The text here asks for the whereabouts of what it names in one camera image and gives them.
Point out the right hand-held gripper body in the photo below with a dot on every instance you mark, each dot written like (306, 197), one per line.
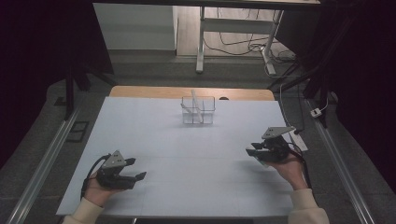
(275, 146)

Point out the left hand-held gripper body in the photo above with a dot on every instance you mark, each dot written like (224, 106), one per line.
(112, 174)

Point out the clear plastic organizer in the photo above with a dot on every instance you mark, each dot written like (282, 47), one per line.
(207, 112)

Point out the person's left hand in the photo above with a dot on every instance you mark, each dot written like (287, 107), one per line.
(99, 193)

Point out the person's right hand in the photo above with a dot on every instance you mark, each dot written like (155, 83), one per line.
(289, 171)

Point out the white power strip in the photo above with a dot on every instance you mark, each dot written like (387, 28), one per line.
(301, 144)

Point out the white table mat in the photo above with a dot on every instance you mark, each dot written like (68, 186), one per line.
(186, 155)

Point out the small white adapter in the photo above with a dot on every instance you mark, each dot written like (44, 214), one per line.
(316, 112)

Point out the black floor plate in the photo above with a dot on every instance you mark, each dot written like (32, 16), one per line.
(77, 131)

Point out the dark table grommet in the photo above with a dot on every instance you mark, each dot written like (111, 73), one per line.
(223, 98)

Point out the black tripod stand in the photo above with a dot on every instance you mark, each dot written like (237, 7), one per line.
(70, 93)

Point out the white cabinet panel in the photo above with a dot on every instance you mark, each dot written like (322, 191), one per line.
(134, 26)

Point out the aluminium floor rail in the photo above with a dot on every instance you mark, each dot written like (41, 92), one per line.
(344, 174)
(40, 174)

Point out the white desk frame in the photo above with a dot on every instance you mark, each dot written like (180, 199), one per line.
(236, 25)

